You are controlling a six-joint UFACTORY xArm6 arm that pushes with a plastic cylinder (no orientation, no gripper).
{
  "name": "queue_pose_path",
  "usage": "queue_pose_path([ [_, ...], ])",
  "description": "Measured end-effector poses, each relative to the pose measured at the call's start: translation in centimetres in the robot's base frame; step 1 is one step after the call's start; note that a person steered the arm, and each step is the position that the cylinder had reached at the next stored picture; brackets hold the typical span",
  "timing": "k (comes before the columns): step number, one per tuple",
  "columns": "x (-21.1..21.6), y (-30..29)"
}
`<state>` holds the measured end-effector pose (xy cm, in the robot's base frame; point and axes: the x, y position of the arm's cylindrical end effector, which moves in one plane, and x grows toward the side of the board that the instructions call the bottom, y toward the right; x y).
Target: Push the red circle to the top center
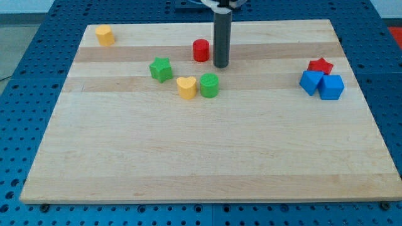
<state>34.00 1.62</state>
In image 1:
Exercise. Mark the red star block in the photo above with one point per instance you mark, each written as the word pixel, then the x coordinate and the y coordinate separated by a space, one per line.
pixel 320 65

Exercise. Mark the yellow pentagon block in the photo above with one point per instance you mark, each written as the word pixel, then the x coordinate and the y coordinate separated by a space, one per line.
pixel 104 35

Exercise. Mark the blue triangle block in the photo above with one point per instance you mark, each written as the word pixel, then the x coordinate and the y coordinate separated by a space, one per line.
pixel 309 81

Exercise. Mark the blue cube block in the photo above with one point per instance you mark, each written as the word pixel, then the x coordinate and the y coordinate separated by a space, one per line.
pixel 330 87

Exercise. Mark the green cylinder block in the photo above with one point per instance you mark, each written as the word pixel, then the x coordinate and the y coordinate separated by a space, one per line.
pixel 209 85

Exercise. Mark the red cylinder block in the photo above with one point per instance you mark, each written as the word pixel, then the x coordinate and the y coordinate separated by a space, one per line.
pixel 201 50

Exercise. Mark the yellow heart block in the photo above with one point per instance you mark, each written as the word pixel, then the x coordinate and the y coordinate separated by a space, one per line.
pixel 187 87

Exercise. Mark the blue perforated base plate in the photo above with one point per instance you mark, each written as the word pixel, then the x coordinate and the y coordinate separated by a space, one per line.
pixel 29 98

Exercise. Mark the green star block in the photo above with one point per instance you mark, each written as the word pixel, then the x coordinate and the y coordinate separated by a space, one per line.
pixel 161 69

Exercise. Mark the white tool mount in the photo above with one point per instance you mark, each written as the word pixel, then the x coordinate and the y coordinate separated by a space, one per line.
pixel 223 7

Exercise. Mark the wooden board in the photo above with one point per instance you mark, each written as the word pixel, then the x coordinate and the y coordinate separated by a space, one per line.
pixel 118 136

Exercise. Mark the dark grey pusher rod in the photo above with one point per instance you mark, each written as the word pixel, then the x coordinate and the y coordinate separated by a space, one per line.
pixel 222 39

